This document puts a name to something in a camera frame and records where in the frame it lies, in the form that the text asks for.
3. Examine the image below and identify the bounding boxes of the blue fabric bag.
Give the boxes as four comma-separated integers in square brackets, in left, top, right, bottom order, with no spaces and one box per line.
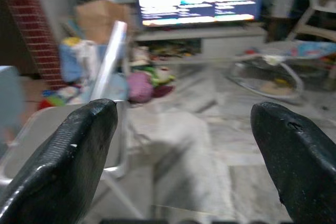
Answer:
[59,37,106,83]

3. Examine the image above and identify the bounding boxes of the red brick pillar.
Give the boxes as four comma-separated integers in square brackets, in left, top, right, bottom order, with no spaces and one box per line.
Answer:
[0,0,64,91]

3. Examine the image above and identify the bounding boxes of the green plush toy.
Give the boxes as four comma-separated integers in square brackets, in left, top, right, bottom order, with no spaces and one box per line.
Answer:
[143,66,176,87]

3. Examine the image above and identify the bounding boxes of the white television stand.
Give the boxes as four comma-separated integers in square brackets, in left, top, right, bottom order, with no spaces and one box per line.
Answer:
[133,26,267,65]

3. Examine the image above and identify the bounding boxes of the brown cardboard box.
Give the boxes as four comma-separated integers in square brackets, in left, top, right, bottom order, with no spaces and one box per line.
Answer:
[75,0,133,44]

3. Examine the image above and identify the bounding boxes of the baby bouncer seat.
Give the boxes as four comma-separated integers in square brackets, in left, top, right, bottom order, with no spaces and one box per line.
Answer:
[227,40,336,100]

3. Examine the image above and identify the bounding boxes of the white folding chair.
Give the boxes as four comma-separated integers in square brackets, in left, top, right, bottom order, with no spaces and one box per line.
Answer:
[0,102,144,219]

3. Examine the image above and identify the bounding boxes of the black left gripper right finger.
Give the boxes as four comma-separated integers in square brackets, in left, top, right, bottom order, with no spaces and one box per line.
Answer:
[250,101,336,224]

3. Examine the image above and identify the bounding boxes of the silver metal bar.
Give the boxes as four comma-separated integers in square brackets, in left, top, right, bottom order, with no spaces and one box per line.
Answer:
[89,20,129,103]

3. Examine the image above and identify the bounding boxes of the purple plush toy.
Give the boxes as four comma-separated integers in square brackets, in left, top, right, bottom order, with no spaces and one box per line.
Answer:
[127,72,154,103]

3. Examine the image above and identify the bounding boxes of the white high chair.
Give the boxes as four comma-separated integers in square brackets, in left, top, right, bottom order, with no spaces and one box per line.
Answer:
[286,0,336,42]

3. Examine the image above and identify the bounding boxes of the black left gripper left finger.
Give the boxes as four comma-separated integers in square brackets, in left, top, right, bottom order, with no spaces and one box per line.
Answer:
[0,98,118,224]

